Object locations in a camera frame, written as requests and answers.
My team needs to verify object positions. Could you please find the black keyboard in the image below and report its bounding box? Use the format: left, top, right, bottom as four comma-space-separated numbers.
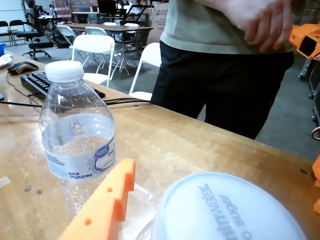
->
20, 71, 107, 100

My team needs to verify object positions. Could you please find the black keyboard cable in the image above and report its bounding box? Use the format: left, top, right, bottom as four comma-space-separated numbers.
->
103, 98, 153, 104

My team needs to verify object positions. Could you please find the white plate with napkin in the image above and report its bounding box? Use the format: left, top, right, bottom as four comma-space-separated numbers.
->
0, 53, 14, 70

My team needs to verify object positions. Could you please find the black monitor cable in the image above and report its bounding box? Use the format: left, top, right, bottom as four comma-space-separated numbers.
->
0, 98, 154, 108

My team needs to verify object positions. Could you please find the black metal equipment rig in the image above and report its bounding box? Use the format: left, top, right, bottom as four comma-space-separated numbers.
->
117, 0, 163, 26

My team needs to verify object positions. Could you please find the black metal cart frame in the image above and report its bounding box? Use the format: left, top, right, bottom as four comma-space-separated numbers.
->
297, 58, 320, 126

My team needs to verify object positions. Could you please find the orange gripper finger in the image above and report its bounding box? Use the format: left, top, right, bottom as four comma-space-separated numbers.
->
57, 158, 137, 240

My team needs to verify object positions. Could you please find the black folding chair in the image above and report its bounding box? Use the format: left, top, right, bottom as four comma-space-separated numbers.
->
0, 21, 11, 46
9, 19, 27, 47

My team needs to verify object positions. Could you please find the large cardboard box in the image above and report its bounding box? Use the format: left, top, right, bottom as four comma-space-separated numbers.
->
146, 2, 170, 45

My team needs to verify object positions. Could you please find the black round floor fan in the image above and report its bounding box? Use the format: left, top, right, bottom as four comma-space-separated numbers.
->
51, 27, 73, 49

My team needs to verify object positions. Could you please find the black office chair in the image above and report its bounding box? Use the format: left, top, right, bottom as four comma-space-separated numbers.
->
16, 4, 55, 61

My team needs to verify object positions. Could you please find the person in beige shirt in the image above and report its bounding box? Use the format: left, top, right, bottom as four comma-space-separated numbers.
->
149, 0, 295, 140

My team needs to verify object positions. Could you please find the black computer mouse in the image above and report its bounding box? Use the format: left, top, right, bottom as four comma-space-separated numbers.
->
6, 61, 40, 75

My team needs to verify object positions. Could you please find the black background monitor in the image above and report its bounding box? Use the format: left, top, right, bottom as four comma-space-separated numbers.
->
97, 0, 117, 13

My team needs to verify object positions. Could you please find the brown folding table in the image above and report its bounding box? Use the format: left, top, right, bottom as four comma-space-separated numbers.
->
65, 22, 154, 76

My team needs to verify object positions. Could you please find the person's hand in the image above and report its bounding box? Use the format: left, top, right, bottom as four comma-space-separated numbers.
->
222, 0, 294, 54

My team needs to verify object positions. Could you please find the thin mouse cable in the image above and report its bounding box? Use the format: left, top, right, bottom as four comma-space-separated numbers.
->
5, 72, 38, 101

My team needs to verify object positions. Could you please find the clear vitaminwater bottle white lid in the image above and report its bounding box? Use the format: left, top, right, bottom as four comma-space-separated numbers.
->
134, 171, 308, 240

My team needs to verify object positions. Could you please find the clear water bottle white cap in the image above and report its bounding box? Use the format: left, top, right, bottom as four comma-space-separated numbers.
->
38, 60, 117, 216

